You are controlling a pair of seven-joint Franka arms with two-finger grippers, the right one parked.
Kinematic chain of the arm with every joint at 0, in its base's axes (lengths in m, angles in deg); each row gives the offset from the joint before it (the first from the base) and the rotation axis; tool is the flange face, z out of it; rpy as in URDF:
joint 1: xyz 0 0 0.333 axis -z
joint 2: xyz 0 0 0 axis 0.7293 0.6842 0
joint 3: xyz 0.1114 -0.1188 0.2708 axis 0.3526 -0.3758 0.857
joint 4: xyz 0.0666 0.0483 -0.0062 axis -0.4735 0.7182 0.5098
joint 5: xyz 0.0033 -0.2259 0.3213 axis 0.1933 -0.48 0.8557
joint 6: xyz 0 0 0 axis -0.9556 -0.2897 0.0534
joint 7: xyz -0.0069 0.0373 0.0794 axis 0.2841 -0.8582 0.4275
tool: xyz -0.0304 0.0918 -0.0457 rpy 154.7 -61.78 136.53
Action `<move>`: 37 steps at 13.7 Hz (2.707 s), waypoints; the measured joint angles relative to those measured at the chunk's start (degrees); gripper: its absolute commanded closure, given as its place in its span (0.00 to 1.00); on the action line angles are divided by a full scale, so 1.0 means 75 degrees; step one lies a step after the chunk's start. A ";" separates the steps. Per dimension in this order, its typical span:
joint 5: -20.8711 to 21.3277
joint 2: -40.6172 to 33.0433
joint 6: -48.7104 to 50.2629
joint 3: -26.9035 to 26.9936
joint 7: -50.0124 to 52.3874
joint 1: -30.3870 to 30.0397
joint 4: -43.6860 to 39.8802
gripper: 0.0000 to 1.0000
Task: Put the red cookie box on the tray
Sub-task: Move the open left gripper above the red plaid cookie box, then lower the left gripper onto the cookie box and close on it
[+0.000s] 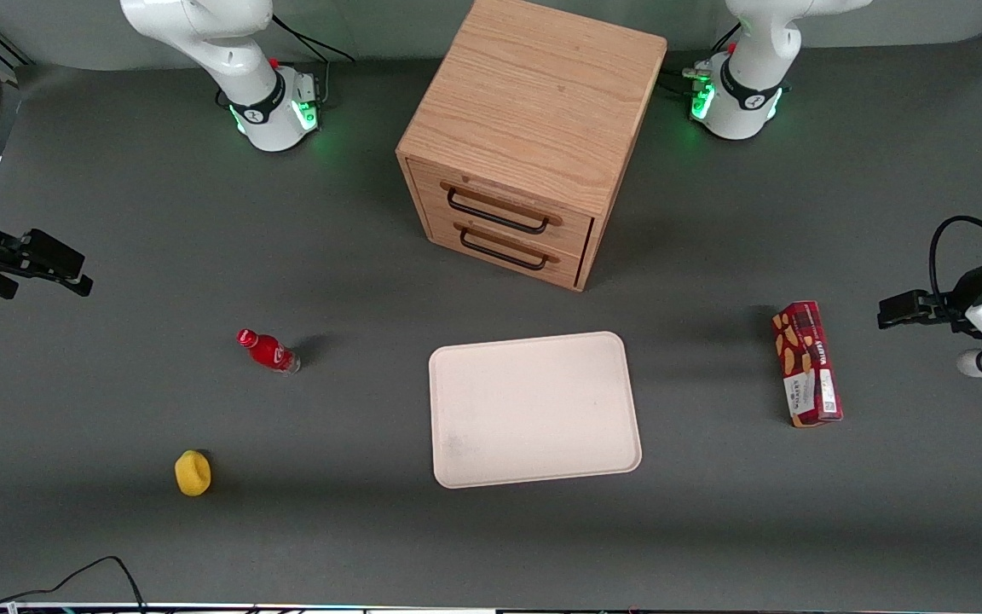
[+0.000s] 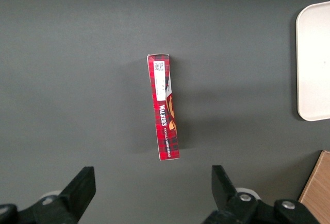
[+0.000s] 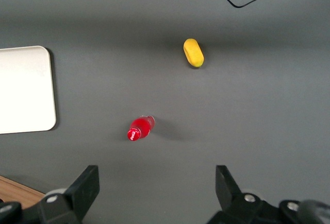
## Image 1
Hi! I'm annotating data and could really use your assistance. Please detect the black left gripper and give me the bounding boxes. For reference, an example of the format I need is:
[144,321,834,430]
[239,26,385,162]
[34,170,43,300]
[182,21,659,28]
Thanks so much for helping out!
[877,288,972,333]

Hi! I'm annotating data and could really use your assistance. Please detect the red cookie box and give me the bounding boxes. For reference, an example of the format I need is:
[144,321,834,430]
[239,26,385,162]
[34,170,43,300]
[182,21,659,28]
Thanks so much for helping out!
[771,300,845,429]

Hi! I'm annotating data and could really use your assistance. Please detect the beige plastic tray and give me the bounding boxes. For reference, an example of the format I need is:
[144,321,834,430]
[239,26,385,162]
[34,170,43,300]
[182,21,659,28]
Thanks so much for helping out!
[428,331,644,489]

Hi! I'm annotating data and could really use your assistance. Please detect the small red drink bottle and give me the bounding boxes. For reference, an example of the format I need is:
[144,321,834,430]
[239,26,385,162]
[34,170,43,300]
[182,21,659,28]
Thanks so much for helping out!
[236,328,302,375]

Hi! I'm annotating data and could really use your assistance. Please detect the yellow lemon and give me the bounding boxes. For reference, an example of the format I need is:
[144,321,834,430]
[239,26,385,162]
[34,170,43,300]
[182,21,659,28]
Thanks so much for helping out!
[174,449,212,497]

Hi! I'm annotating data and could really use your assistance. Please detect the wooden two-drawer cabinet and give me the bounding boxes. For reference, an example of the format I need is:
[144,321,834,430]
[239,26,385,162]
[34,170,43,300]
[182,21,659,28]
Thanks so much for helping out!
[396,0,669,293]

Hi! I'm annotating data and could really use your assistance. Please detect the aluminium frame rail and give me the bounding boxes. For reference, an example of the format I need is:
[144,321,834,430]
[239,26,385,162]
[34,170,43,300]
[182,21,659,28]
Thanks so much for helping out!
[0,31,35,83]

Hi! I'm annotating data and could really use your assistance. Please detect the black cable at table edge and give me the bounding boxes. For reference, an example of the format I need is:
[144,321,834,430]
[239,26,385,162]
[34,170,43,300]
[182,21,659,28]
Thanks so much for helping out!
[0,555,147,612]

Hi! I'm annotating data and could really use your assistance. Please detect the black right arm base cable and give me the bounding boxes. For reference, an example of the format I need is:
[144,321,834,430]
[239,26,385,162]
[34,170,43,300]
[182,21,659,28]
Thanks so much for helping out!
[271,14,356,64]

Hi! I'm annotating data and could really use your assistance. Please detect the black drawer handle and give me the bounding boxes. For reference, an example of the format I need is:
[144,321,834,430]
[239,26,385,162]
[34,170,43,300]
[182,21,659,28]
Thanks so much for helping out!
[445,188,552,235]
[458,225,550,272]

